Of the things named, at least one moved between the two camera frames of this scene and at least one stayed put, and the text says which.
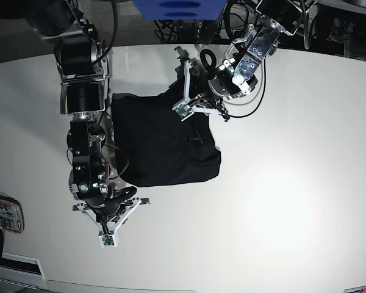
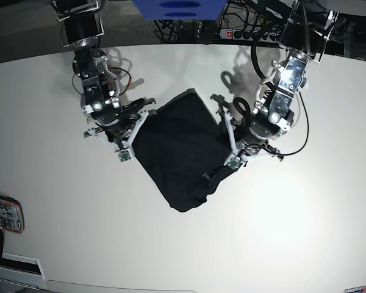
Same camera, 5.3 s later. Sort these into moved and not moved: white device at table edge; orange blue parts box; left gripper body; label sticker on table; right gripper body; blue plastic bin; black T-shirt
Moved: left gripper body; right gripper body; black T-shirt
Not moved: blue plastic bin; label sticker on table; white device at table edge; orange blue parts box
